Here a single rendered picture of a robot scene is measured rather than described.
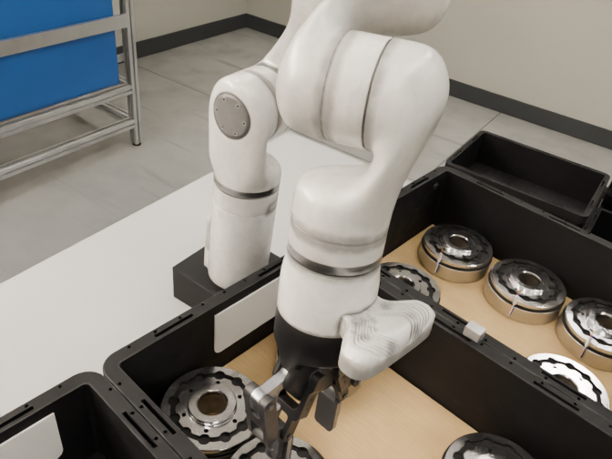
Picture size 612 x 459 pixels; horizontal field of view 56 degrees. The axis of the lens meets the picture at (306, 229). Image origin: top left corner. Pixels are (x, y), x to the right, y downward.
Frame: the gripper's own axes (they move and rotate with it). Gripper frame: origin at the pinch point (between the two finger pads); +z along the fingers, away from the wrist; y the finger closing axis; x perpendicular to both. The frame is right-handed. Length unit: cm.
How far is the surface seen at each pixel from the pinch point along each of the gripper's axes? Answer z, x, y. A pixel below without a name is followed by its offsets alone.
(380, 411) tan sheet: 6.1, 0.4, -12.6
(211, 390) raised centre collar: 3.0, -11.1, 1.6
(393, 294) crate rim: -4.6, -4.2, -17.7
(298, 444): 3.8, -1.1, -1.0
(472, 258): 0.3, -6.1, -40.4
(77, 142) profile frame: 59, -198, -74
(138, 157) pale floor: 71, -195, -101
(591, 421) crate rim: -3.4, 17.9, -18.6
